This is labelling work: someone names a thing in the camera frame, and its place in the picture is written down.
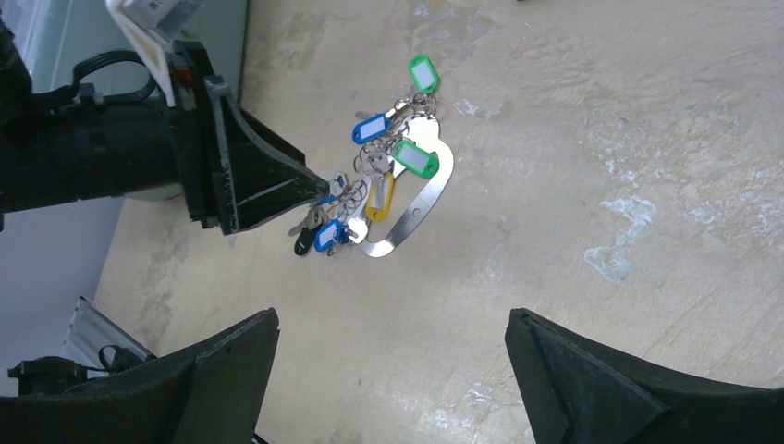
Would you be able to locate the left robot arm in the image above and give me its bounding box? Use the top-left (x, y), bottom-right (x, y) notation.
top-left (1, 28), bottom-right (330, 235)

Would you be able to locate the metal keyring plate with keys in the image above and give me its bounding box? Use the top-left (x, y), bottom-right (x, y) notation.
top-left (288, 54), bottom-right (455, 258)

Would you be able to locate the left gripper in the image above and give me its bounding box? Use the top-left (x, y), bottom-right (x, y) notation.
top-left (1, 39), bottom-right (330, 235)

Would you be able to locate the aluminium rail frame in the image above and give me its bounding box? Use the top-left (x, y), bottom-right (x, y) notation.
top-left (60, 296), bottom-right (155, 373)

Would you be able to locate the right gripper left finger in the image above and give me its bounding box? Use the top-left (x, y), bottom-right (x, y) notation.
top-left (1, 308), bottom-right (280, 443)

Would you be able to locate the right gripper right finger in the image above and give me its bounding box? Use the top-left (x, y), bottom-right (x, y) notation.
top-left (505, 308), bottom-right (783, 443)

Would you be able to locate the translucent plastic storage box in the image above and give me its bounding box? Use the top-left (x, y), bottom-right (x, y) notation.
top-left (0, 0), bottom-right (251, 204)

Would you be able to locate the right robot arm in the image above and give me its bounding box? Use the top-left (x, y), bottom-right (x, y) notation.
top-left (1, 308), bottom-right (783, 443)

